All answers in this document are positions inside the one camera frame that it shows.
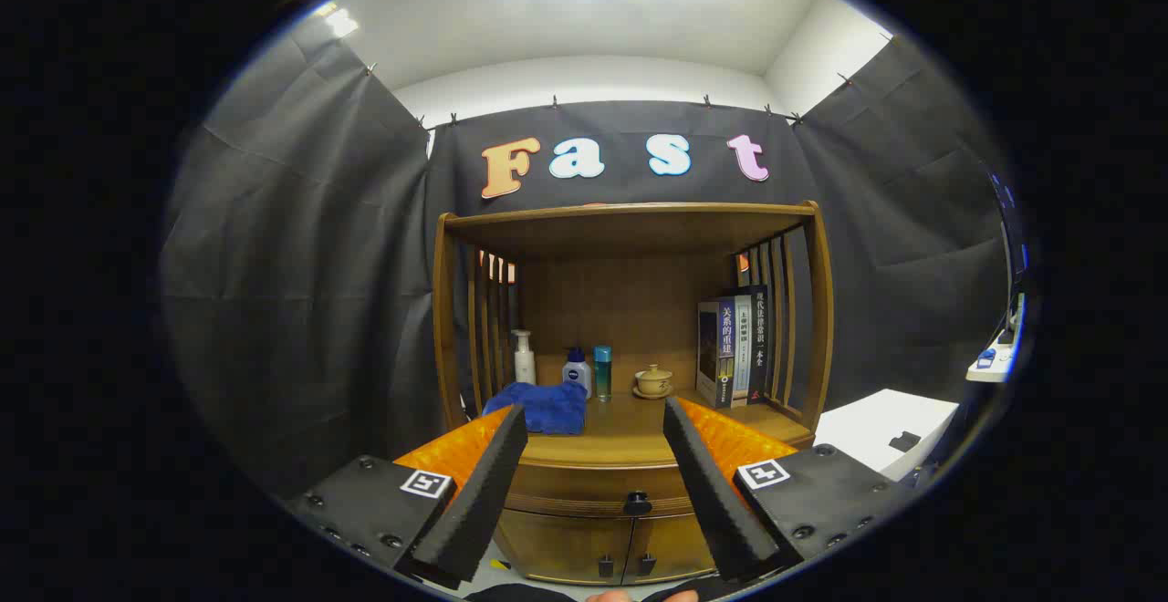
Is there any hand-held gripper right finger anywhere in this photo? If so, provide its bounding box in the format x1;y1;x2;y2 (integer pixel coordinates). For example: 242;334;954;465
662;397;916;583

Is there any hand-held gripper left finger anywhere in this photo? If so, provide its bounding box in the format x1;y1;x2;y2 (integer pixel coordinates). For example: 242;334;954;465
285;404;528;590

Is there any wooden drawer with black knob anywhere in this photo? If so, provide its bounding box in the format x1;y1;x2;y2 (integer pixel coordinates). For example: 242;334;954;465
505;461;699;521

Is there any wooden countertop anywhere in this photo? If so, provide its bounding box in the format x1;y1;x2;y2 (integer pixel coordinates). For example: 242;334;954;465
470;389;816;471

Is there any wooden cabinet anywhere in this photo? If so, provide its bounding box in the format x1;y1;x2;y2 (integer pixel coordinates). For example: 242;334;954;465
432;201;834;586

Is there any blue towel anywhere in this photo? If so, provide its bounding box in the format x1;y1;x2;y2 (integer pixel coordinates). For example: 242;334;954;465
482;381;589;436

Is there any beige lidded tea cup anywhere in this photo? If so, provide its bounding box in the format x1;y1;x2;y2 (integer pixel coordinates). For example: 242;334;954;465
633;364;674;400

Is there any white pump bottle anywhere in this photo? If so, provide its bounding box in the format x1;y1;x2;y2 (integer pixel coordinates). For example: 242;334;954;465
511;329;537;386

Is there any book with blue spine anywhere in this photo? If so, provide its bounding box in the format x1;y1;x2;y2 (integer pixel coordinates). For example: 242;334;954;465
696;296;736;409

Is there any book with white spine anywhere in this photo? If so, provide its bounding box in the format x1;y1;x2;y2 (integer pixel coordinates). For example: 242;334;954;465
733;295;754;407

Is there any white bottle with blue cap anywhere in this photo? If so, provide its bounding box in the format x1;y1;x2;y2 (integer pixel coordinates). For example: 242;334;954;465
561;347;594;400

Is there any book with black spine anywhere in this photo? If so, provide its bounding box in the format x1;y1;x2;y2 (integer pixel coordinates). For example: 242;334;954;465
748;285;772;405

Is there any white side table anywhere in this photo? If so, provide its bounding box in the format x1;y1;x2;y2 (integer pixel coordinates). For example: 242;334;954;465
812;389;959;483

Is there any white and blue device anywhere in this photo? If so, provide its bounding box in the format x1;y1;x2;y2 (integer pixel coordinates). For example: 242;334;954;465
967;342;1018;384

